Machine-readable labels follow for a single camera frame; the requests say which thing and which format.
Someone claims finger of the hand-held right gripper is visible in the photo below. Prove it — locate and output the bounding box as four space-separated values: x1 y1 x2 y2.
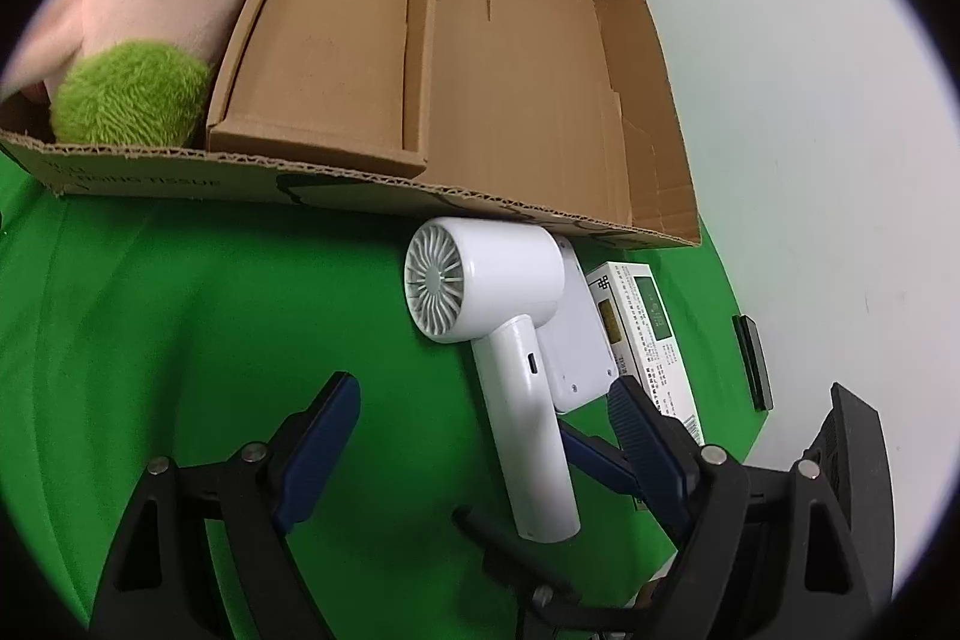
452 506 575 611
559 421 642 497

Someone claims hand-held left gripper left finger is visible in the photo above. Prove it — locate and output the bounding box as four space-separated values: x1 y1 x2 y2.
90 371 361 640

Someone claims white rectangular device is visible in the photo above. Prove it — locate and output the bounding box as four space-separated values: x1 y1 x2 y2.
536 239 623 414

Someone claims white green medicine box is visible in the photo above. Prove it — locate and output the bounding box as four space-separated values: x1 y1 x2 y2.
585 261 706 513

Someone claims white hair dryer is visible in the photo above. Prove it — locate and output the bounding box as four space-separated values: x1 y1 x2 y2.
403 217 582 543

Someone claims long brown cardboard box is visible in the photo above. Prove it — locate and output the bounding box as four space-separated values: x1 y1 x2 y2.
204 0 447 180

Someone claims black rectangular block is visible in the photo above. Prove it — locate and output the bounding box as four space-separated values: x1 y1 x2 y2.
733 313 775 414

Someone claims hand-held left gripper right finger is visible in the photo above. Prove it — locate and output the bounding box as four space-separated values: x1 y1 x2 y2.
609 376 875 640

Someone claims cardboard tray box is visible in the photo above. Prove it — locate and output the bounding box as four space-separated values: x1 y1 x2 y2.
0 0 702 250

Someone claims green tablecloth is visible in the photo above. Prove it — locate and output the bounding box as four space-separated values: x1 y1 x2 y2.
0 149 773 640

